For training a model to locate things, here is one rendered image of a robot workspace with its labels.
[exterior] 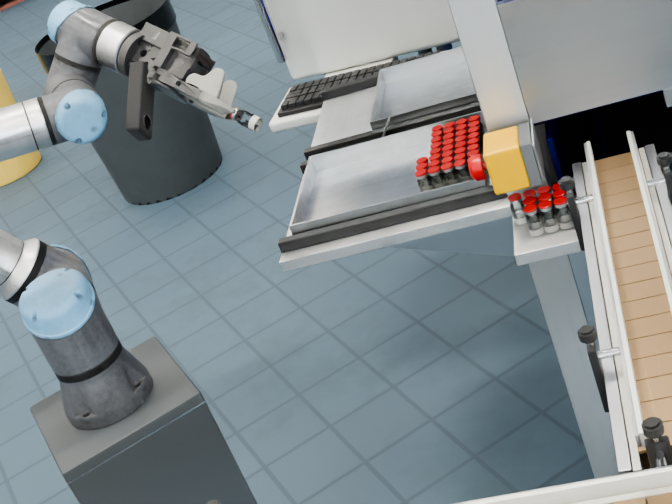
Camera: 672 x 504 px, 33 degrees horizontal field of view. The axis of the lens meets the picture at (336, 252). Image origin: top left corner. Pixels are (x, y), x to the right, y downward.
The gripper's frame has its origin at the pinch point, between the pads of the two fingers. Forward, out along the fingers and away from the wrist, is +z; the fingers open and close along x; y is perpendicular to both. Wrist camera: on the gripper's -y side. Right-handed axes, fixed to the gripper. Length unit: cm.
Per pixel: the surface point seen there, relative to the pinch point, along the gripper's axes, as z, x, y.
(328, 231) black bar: 11.0, 28.6, -5.9
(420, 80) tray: -5, 69, 35
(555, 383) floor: 38, 137, -4
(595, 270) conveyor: 58, 1, 3
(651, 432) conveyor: 76, -30, -14
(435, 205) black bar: 25.4, 28.4, 5.9
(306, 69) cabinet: -47, 102, 34
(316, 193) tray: -0.7, 42.6, 0.5
